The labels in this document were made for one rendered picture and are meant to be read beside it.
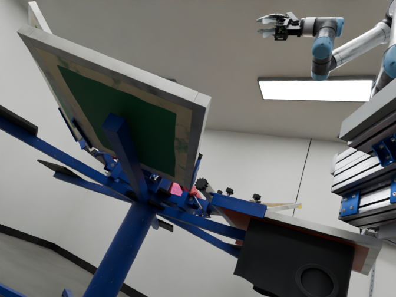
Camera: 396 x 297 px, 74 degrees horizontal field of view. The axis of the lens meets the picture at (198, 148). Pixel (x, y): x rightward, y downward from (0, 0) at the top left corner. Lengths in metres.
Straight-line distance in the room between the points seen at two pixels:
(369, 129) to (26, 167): 4.89
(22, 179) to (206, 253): 3.20
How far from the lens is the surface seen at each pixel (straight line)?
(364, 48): 1.42
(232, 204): 1.44
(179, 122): 0.83
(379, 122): 0.85
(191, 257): 4.03
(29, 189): 5.28
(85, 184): 2.59
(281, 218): 1.37
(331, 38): 1.23
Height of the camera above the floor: 0.57
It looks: 24 degrees up
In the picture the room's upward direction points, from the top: 25 degrees clockwise
